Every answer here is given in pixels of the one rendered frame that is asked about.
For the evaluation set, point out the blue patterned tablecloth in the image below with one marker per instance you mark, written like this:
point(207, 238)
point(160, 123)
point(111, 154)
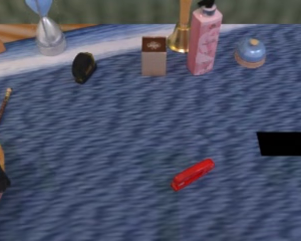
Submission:
point(150, 140)

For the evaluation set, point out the blue desk bell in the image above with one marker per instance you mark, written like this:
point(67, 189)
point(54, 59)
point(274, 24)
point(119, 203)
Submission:
point(250, 53)

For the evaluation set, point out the brown and beige box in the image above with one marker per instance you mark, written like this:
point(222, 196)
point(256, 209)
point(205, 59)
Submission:
point(154, 57)

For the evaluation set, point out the silver and blue hourglass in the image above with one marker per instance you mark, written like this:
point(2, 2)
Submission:
point(49, 37)

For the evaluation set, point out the small red stapler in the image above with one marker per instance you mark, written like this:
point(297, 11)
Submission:
point(192, 174)

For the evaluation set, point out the brass hand bell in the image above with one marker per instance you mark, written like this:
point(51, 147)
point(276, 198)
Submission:
point(179, 37)

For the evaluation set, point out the black oval object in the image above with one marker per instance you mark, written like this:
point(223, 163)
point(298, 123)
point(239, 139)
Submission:
point(83, 67)

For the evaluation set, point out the black rectangle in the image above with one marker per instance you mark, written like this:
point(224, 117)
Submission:
point(284, 143)

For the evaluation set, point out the pink pump lotion bottle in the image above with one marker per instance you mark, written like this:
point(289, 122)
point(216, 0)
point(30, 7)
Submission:
point(204, 45)

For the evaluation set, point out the brown pencil with eraser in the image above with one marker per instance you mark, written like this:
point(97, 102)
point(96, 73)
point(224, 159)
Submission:
point(1, 111)

